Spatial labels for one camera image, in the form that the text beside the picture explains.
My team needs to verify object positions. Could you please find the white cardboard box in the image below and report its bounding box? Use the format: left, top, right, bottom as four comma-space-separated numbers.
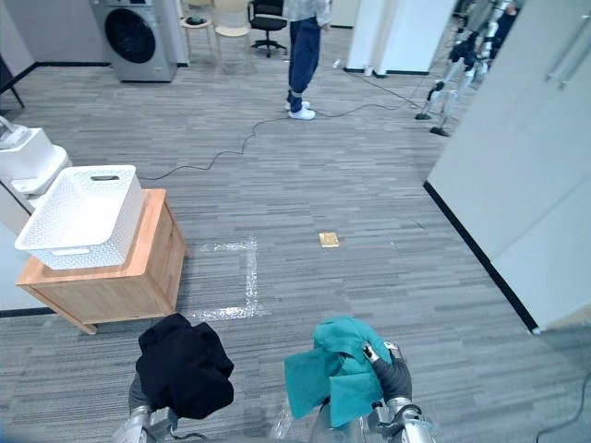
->
0, 127, 54, 180

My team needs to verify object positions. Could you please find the white plastic laundry basket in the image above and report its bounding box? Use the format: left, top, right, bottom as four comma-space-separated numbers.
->
14, 164, 146, 271

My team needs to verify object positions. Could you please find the white wardrobe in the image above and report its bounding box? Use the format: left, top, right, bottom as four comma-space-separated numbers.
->
423, 0, 591, 335

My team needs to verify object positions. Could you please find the beige wooden chair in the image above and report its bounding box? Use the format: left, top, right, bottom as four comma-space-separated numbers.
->
213, 0, 253, 66

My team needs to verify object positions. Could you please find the black office chair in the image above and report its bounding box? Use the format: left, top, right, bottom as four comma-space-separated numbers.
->
247, 0, 290, 59

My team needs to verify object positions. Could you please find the silver humanoid robot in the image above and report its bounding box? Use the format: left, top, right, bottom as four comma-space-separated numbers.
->
415, 0, 524, 138

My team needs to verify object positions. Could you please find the silver wardrobe handle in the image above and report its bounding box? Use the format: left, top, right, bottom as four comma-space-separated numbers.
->
544, 12, 588, 83
558, 26, 591, 90

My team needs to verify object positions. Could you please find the person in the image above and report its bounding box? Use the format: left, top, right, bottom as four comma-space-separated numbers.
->
282, 0, 332, 122

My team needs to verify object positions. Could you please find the light wooden stool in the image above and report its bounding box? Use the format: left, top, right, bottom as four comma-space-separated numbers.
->
180, 16, 216, 64

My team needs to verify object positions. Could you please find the white partition pillar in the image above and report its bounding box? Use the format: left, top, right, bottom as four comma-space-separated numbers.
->
345, 0, 458, 78

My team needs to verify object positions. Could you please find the white rounded appliance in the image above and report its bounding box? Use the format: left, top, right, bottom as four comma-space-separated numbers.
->
10, 144, 73, 200

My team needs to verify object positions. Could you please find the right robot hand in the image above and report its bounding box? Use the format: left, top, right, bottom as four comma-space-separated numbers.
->
362, 341, 413, 402

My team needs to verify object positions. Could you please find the black stand leg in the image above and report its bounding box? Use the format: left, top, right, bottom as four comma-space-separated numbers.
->
0, 54, 27, 110

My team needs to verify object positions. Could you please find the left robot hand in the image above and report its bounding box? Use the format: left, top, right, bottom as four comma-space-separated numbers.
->
127, 374, 154, 412

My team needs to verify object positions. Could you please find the teal cloth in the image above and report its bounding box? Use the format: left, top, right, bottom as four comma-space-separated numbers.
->
283, 315, 394, 430

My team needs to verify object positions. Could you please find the black cloth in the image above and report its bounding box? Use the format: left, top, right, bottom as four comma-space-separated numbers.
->
135, 313, 236, 421

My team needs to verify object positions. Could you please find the silver front-load washing machine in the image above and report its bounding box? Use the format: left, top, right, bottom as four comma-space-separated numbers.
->
89, 0, 179, 84

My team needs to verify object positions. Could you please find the black floor cable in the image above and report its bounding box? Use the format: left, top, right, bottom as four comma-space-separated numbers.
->
535, 381, 591, 443
138, 102, 417, 182

